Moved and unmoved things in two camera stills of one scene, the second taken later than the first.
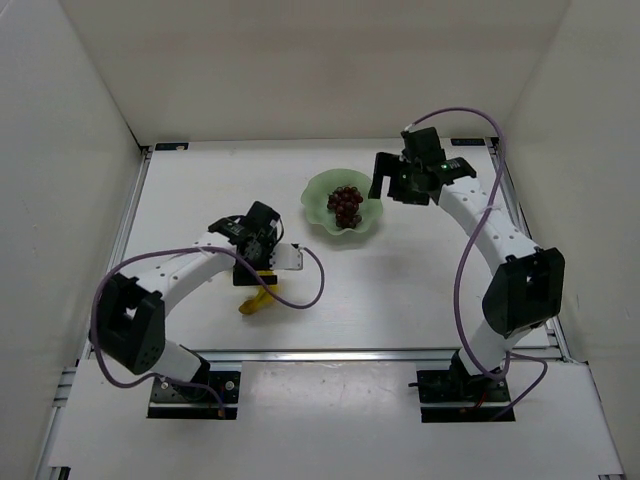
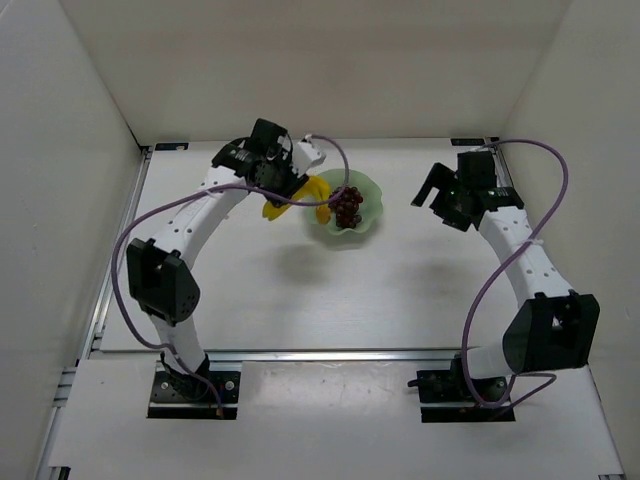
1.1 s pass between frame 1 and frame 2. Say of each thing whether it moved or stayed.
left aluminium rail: stayed
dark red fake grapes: stayed
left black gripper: moved
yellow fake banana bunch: moved
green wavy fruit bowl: stayed
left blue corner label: stayed
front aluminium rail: stayed
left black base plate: stayed
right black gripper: moved
